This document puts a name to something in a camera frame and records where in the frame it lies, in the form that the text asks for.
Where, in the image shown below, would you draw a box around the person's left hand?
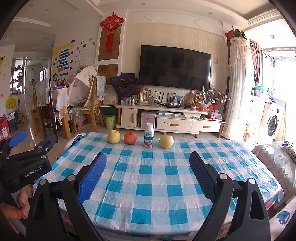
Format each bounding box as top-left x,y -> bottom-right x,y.
0,188 -> 31,220

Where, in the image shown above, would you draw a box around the red gift bags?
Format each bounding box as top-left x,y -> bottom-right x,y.
0,117 -> 11,141

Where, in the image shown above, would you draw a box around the dark wooden chair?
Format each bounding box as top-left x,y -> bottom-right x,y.
34,78 -> 59,142

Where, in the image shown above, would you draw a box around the dining table with cloth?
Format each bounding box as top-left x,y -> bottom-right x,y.
51,87 -> 71,140

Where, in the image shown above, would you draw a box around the wooden chair with cloth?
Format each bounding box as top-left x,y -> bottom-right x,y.
68,65 -> 106,133

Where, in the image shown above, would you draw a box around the blue checkered tablecloth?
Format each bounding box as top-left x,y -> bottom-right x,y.
45,133 -> 284,239

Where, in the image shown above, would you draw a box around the green waste bin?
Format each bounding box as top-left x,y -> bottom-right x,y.
104,114 -> 117,130

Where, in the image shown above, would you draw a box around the yellow pear left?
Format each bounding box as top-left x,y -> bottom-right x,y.
107,130 -> 121,144

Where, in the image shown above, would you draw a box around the yellow pear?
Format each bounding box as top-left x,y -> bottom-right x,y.
107,130 -> 121,144
159,135 -> 174,149

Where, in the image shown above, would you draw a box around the washing machine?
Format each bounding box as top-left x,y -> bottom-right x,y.
259,102 -> 285,143

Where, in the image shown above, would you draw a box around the red apple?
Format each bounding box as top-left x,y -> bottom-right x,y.
123,131 -> 137,145

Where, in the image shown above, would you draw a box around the yellow pear right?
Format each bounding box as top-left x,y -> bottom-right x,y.
159,135 -> 174,149

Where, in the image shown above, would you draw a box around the dark blue flower bouquet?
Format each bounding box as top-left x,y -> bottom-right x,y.
110,72 -> 138,98

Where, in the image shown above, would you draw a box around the yogurt drink bottle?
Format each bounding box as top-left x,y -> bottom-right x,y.
144,123 -> 154,148

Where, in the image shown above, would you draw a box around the pink storage box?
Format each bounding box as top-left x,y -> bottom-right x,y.
140,110 -> 156,129

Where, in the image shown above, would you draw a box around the white electric kettle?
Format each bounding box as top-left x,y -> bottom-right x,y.
137,90 -> 149,105

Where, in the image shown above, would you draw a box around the cream TV cabinet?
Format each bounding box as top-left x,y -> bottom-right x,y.
115,104 -> 225,137

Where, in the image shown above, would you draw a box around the red chinese knot decoration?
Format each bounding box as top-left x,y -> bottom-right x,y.
99,12 -> 125,55

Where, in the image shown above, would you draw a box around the black television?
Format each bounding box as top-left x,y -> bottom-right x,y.
139,45 -> 212,90

